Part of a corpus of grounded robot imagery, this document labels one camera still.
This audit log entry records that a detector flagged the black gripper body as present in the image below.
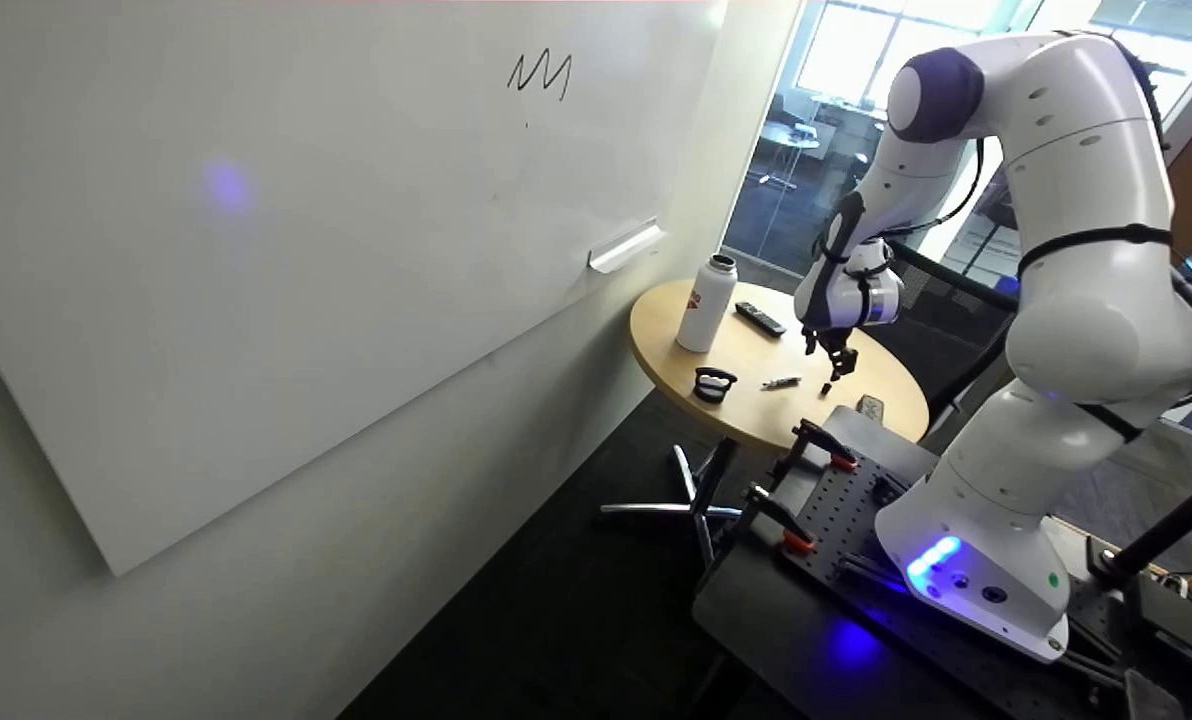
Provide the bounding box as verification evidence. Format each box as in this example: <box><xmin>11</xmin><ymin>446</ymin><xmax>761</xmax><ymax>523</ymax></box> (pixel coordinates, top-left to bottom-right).
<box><xmin>797</xmin><ymin>261</ymin><xmax>874</xmax><ymax>349</ymax></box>

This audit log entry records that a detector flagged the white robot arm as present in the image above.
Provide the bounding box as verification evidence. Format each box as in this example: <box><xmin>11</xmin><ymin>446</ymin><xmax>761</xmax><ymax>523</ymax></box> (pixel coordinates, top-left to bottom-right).
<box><xmin>797</xmin><ymin>33</ymin><xmax>1192</xmax><ymax>666</ymax></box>

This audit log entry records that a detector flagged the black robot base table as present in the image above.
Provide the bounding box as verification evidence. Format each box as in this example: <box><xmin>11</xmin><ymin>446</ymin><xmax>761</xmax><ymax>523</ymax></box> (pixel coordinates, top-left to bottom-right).
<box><xmin>693</xmin><ymin>410</ymin><xmax>1192</xmax><ymax>720</ymax></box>

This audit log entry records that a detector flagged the round wooden table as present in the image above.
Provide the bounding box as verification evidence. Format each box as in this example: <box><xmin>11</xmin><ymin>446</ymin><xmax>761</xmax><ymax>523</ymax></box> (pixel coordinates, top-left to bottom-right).
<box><xmin>630</xmin><ymin>281</ymin><xmax>933</xmax><ymax>447</ymax></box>

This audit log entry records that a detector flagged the black remote control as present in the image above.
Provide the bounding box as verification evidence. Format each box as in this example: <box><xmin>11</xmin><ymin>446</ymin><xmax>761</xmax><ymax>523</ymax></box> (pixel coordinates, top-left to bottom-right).
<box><xmin>732</xmin><ymin>301</ymin><xmax>784</xmax><ymax>341</ymax></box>

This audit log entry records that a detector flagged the white bottle with orange logo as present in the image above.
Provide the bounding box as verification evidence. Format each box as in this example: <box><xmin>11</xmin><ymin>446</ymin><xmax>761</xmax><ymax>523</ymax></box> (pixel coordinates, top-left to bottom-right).
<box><xmin>675</xmin><ymin>254</ymin><xmax>736</xmax><ymax>355</ymax></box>

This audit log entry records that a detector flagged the black mesh office chair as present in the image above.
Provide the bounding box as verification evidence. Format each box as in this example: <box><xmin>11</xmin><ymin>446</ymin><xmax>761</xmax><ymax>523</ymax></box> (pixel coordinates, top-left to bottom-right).
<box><xmin>875</xmin><ymin>246</ymin><xmax>1017</xmax><ymax>421</ymax></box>

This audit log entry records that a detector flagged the orange handled clamp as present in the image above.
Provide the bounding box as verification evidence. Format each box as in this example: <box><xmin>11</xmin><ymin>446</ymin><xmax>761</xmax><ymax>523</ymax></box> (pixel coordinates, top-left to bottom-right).
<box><xmin>794</xmin><ymin>421</ymin><xmax>856</xmax><ymax>473</ymax></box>
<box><xmin>745</xmin><ymin>483</ymin><xmax>818</xmax><ymax>557</ymax></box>

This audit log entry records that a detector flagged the black camera stand pole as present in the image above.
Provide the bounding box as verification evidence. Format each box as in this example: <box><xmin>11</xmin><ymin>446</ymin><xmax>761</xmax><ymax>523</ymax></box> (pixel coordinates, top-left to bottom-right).
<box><xmin>1090</xmin><ymin>498</ymin><xmax>1192</xmax><ymax>588</ymax></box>

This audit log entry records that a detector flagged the white wall whiteboard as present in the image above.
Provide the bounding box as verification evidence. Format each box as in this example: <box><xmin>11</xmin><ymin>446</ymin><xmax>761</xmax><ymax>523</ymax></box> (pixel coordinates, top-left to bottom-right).
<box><xmin>0</xmin><ymin>0</ymin><xmax>726</xmax><ymax>571</ymax></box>

